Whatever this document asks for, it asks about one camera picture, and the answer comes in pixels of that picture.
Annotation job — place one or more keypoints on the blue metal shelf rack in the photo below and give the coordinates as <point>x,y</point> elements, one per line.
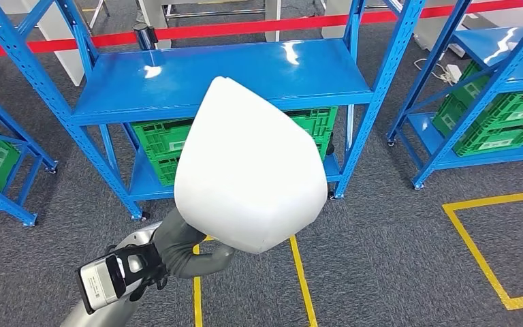
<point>40,153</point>
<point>221,76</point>
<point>491,43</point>

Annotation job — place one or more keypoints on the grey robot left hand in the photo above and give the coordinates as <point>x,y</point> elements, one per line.
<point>176,252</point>

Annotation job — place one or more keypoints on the red barrier belt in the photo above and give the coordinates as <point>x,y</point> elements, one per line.
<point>243,29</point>

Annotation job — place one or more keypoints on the black-headed stanchion post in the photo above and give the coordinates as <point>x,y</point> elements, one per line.
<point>144,36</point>

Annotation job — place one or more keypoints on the white power strip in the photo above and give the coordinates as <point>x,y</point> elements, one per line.
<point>453,73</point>

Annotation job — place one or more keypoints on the white curved plastic part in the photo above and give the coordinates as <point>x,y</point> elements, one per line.
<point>248,180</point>

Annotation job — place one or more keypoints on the white desk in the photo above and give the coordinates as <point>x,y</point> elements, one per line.
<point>433,31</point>
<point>153,13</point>
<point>63,54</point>

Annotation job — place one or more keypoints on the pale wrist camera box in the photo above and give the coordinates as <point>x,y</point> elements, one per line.
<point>99,284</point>

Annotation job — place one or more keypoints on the chrome table frame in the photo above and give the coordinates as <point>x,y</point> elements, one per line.
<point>97,13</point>
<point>216,13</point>

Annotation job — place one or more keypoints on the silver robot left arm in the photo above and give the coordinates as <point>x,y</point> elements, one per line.
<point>139,234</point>

